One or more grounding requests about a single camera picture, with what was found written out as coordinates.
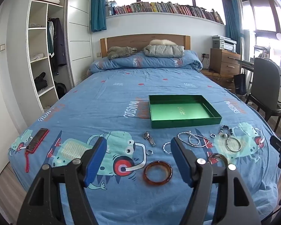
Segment dark beaded bracelet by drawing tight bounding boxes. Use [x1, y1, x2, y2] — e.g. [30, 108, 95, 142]
[219, 125, 233, 138]

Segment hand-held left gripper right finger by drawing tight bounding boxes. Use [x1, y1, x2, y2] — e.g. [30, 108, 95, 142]
[170, 136, 263, 225]

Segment dark tote bag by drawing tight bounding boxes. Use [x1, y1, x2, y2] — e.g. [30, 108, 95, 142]
[234, 74, 247, 95]

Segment white door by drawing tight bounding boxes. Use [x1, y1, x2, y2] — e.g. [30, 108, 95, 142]
[0, 16, 20, 181]

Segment black backpack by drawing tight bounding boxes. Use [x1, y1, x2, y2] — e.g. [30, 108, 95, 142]
[54, 82, 67, 99]

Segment grey chair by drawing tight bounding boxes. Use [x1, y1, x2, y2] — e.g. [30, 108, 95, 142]
[245, 57, 281, 132]

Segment blue printed bed sheet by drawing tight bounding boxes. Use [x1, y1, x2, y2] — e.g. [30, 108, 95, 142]
[8, 69, 281, 225]

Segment wooden nightstand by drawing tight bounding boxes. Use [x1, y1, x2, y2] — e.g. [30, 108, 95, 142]
[199, 68, 236, 94]

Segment red smartphone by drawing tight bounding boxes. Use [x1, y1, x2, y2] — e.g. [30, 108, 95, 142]
[26, 128, 49, 154]

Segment white printer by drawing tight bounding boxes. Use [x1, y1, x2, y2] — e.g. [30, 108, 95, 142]
[212, 35, 237, 52]

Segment wooden dresser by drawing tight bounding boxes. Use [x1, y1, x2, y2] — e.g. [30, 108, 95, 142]
[209, 48, 241, 75]

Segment dark brown bangle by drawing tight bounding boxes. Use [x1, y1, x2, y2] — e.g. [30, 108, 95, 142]
[207, 153, 229, 167]

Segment grey puffer jacket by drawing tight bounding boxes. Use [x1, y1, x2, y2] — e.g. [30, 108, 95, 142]
[143, 44, 185, 57]

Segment wooden headboard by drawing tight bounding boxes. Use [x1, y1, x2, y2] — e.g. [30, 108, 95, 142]
[100, 34, 191, 58]

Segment black bag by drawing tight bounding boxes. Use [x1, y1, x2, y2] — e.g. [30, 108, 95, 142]
[34, 72, 48, 92]

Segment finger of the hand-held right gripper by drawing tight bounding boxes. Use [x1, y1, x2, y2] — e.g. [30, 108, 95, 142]
[269, 135, 281, 152]

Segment teal curtain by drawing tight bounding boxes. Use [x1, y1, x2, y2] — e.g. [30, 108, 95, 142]
[91, 0, 107, 32]
[221, 0, 243, 52]

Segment white wardrobe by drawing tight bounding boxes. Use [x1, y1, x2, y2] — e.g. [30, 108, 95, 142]
[26, 0, 93, 113]

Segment desk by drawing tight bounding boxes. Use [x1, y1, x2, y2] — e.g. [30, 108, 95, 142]
[239, 58, 281, 89]

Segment rolled blue printed duvet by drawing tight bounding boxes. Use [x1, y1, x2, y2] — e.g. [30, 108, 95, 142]
[88, 50, 203, 74]

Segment red phone strap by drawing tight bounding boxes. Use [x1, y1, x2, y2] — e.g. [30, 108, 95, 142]
[25, 149, 32, 173]

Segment hanging dark clothes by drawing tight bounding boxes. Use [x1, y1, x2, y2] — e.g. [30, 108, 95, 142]
[47, 17, 67, 75]

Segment amber bangle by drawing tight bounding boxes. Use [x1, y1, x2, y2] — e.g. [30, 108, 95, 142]
[143, 160, 173, 185]

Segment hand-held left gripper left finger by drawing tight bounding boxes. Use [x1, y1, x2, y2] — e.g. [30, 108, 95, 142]
[16, 136, 107, 225]

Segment silver bangle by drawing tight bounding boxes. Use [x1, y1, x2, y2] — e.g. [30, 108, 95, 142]
[226, 136, 241, 152]

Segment grey fleece garment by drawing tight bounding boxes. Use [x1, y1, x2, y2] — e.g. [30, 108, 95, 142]
[107, 46, 137, 60]

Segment silver wristwatch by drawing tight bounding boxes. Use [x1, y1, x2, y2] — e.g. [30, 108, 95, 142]
[144, 132, 156, 147]

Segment silver bead necklace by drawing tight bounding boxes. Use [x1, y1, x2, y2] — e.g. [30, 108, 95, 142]
[177, 131, 210, 149]

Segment row of books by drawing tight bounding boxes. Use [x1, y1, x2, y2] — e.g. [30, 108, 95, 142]
[105, 1, 225, 25]

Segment green cardboard tray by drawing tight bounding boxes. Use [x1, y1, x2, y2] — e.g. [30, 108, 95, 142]
[149, 94, 222, 129]

